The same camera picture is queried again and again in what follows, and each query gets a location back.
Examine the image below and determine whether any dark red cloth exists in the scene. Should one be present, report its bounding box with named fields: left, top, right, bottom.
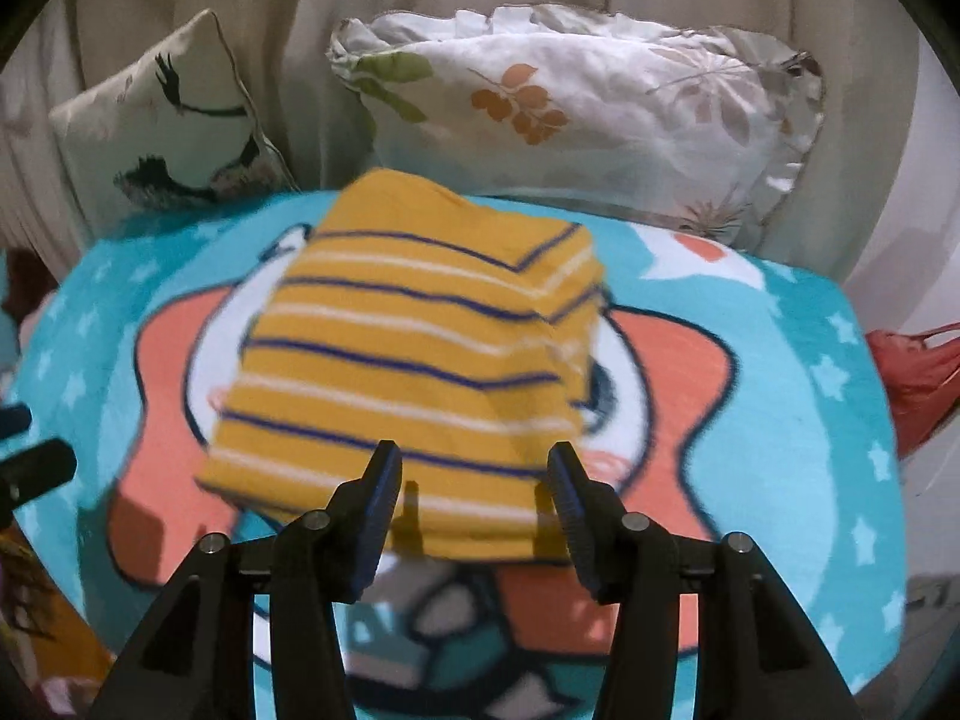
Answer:
left=2, top=247, right=57, bottom=325

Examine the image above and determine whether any orange striped sweater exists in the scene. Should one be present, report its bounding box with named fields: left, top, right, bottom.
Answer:
left=197, top=169, right=605, bottom=561

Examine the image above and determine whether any turquoise star cartoon blanket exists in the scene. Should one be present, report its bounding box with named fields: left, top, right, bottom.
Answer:
left=8, top=192, right=907, bottom=718

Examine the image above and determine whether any white bird print cushion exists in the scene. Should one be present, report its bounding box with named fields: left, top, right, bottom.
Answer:
left=49, top=10, right=295, bottom=238

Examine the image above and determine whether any white leaf print pillow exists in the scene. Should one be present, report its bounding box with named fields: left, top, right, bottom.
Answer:
left=327, top=5, right=823, bottom=249

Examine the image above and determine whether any red hanging bag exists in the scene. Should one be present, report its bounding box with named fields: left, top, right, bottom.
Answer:
left=866, top=322, right=960, bottom=460

